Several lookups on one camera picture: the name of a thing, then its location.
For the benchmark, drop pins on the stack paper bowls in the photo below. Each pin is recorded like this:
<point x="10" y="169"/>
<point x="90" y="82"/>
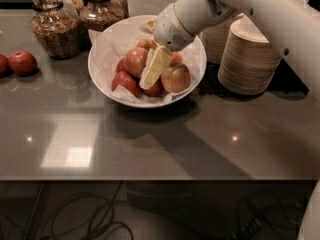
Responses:
<point x="249" y="60"/>
<point x="214" y="39"/>

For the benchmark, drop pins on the white bowl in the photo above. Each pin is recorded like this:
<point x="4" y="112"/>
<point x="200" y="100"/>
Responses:
<point x="103" y="74"/>

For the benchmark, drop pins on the red apple on table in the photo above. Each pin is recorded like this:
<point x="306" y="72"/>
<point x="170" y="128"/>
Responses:
<point x="22" y="63"/>

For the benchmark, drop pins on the right glass granola jar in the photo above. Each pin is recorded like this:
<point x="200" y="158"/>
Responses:
<point x="98" y="15"/>

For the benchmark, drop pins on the white paper liner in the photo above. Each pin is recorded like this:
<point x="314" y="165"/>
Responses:
<point x="106" y="50"/>

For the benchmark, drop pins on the hidden left red apple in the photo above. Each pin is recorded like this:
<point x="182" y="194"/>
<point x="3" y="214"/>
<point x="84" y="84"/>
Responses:
<point x="120" y="66"/>

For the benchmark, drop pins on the left glass granola jar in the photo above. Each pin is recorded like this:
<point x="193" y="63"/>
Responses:
<point x="57" y="32"/>

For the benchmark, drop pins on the red apple at edge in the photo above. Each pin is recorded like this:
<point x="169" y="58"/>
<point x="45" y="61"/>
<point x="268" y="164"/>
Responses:
<point x="4" y="67"/>

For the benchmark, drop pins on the back small apple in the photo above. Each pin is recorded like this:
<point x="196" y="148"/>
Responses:
<point x="147" y="44"/>

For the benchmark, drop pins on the back right red apple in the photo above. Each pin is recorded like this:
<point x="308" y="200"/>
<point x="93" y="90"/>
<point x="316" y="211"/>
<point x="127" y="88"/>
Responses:
<point x="176" y="59"/>

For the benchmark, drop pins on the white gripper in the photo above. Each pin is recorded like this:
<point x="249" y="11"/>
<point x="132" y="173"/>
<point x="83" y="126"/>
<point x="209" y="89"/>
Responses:
<point x="169" y="28"/>

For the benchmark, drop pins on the front left red apple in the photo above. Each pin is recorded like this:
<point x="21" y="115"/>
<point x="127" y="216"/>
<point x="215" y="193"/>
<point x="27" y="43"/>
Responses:
<point x="125" y="80"/>

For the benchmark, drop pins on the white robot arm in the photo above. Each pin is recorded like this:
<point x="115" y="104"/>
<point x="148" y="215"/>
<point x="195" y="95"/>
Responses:
<point x="291" y="26"/>

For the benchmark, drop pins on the top centre red apple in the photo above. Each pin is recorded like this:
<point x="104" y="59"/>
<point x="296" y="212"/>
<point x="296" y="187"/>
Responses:
<point x="135" y="61"/>

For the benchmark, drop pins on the glass granola jar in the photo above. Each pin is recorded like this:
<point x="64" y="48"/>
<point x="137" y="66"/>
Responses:
<point x="57" y="32"/>
<point x="98" y="15"/>

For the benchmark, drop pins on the front right yellow-red apple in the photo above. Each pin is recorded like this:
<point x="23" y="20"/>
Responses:
<point x="176" y="78"/>

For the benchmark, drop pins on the front stack paper bowls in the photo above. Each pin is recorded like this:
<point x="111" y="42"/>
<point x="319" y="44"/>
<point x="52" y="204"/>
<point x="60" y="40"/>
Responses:
<point x="249" y="60"/>

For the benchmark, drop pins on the rear stack paper bowls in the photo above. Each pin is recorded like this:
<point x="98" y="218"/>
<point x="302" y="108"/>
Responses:
<point x="214" y="39"/>

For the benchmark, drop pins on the front centre red apple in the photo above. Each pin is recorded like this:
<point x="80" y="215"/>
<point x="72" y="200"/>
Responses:
<point x="156" y="90"/>

